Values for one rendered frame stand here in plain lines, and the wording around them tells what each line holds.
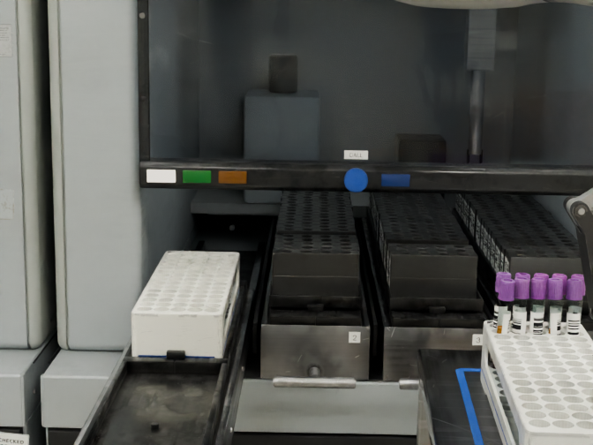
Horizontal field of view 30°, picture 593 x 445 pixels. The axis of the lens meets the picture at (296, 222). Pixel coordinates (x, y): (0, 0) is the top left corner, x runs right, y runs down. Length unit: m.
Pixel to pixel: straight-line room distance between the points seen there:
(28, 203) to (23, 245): 0.06
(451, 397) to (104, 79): 0.61
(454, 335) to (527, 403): 0.45
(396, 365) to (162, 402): 0.37
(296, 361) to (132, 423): 0.35
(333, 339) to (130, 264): 0.29
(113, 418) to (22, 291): 0.44
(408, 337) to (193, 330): 0.30
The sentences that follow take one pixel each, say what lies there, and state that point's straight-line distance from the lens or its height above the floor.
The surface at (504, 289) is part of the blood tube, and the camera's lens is 1.10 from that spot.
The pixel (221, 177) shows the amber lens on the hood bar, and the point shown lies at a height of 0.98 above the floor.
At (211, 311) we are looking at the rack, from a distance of 1.24.
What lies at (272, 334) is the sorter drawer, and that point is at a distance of 1.38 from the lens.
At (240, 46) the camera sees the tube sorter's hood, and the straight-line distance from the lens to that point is 1.39.
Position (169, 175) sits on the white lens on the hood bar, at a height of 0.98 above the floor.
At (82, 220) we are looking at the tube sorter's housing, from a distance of 1.46.
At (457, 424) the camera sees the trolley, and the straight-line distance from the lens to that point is 1.05.
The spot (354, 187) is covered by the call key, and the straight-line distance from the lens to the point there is 1.38.
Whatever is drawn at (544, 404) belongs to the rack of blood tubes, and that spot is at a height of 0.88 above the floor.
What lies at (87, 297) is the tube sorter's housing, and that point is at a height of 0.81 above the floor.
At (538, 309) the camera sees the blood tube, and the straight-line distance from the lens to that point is 1.12.
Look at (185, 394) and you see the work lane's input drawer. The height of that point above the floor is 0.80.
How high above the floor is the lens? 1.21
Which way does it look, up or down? 12 degrees down
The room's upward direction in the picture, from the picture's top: 1 degrees clockwise
